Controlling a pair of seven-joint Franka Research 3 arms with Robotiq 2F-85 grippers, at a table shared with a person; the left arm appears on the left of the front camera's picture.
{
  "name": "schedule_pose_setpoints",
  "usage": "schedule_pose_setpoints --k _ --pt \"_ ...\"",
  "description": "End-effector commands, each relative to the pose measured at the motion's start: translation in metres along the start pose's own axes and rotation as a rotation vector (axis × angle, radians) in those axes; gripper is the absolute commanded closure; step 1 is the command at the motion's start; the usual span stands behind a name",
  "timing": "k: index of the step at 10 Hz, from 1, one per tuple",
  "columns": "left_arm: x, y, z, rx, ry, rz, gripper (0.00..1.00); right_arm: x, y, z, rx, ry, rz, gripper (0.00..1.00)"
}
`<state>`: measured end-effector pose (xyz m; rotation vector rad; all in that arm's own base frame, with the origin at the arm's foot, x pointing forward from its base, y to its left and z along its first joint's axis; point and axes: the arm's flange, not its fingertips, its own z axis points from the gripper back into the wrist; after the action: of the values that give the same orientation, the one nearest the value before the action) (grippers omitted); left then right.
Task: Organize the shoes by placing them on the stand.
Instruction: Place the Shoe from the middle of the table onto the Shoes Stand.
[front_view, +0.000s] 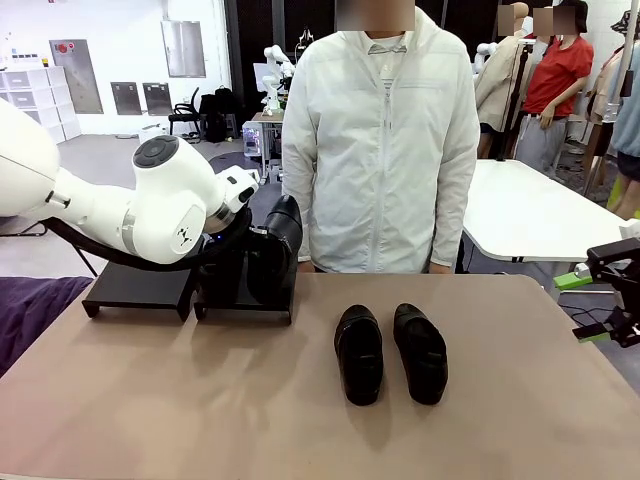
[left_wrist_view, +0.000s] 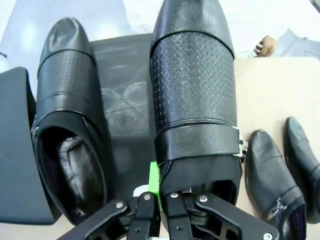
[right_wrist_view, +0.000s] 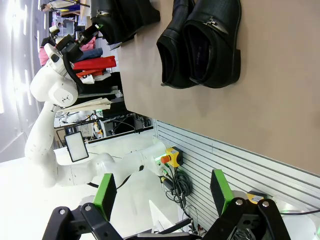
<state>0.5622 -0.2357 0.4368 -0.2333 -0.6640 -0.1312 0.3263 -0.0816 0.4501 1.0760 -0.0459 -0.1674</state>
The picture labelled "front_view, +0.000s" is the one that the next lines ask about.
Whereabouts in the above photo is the mannequin in beige coat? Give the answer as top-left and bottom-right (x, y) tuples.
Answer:
(473, 2), (534, 159)

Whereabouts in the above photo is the mannequin in beige dress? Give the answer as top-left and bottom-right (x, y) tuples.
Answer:
(582, 44), (626, 196)

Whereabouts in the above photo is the person's right forearm white sleeve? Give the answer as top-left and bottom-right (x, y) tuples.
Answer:
(281, 164), (316, 264)

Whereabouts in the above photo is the white drawer cabinet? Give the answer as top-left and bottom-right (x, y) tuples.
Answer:
(0, 67), (82, 144)

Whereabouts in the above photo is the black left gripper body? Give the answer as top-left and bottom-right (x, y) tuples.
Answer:
(202, 227), (266, 286)

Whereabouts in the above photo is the black shoe stand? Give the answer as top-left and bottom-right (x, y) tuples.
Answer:
(193, 234), (300, 327)
(82, 239), (196, 321)

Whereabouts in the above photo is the black floor cable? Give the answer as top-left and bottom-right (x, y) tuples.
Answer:
(559, 299), (621, 326)

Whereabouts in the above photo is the light blue hanging garment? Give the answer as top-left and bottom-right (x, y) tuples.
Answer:
(609, 49), (640, 181)

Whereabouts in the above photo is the silver clothes rack pole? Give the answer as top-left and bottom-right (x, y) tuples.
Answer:
(602, 0), (639, 124)

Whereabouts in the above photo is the small wooden desk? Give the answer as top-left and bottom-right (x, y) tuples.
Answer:
(251, 112), (285, 186)

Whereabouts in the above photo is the person's left forearm white sleeve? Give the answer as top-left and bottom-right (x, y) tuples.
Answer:
(429, 164), (480, 269)

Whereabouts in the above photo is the computer case with lights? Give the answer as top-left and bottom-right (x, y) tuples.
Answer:
(242, 122), (284, 161)

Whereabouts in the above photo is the black hat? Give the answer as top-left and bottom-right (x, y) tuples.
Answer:
(612, 12), (640, 34)

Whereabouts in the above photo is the grey wall panel red sign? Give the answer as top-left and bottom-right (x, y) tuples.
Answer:
(48, 39), (105, 115)

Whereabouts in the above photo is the black camera tripod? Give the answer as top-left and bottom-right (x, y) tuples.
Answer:
(494, 42), (534, 162)

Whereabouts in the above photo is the white desk table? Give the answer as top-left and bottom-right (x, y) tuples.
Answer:
(457, 158), (636, 291)

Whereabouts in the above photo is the small metal wall panel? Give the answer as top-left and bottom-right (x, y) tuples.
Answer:
(142, 82), (174, 117)
(110, 82), (144, 117)

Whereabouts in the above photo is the purple cloth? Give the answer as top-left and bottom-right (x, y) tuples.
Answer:
(0, 276), (94, 376)

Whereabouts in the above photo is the person in white jacket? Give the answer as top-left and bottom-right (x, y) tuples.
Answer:
(281, 0), (480, 275)

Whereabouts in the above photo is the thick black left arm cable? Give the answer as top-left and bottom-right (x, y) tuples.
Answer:
(42, 207), (254, 274)

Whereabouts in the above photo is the black office chair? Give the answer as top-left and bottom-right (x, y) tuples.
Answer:
(168, 88), (202, 139)

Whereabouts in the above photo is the tall metal wall panel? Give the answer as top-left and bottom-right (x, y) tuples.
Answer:
(160, 20), (207, 79)

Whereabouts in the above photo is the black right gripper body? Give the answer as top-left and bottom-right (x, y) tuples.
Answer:
(585, 238), (640, 302)

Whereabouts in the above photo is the dark grey floor mat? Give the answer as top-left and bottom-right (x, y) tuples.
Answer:
(207, 151), (286, 201)

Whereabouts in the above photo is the white air purifier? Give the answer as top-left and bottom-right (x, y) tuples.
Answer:
(139, 122), (171, 146)

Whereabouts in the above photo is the mannequin in red shirt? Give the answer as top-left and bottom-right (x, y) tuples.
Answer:
(517, 0), (596, 176)

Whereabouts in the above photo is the black backpack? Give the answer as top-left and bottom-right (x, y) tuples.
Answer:
(199, 86), (237, 144)

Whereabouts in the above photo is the black slanted pole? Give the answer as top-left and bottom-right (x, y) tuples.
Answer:
(74, 239), (99, 279)

